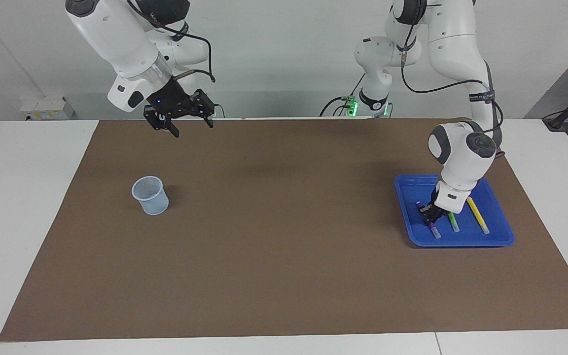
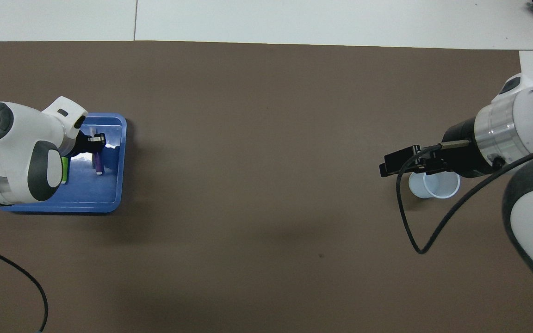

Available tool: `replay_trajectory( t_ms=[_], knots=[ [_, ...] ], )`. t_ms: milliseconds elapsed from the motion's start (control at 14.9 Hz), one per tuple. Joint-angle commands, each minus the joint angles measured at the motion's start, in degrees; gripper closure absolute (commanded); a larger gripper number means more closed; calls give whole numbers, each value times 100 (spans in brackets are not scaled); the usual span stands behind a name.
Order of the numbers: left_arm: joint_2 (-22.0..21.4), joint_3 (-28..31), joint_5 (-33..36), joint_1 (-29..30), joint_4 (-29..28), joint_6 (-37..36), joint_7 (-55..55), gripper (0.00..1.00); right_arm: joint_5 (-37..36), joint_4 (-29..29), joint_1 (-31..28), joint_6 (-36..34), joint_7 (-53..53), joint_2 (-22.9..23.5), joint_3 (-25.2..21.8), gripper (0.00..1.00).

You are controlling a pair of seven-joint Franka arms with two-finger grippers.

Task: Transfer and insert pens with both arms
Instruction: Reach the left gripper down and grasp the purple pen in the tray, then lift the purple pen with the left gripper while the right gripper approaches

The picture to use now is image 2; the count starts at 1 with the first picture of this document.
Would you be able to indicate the purple pen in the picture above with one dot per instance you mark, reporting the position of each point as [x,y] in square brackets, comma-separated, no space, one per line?
[98,162]

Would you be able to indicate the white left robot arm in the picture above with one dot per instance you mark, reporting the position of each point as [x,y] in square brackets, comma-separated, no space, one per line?
[16,152]

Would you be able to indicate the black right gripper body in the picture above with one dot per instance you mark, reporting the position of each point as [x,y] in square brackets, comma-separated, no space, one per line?
[465,152]

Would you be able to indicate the translucent plastic cup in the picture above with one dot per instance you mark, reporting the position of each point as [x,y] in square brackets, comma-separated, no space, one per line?
[440,187]

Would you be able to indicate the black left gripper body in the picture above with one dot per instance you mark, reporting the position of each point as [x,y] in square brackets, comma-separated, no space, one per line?
[80,144]

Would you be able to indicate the blue plastic tray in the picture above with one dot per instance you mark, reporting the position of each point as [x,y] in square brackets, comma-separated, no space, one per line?
[100,194]

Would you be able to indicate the green pen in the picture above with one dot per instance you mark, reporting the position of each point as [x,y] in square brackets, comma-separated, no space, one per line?
[65,171]

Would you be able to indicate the brown table mat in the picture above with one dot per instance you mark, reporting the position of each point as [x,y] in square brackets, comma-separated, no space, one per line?
[266,138]

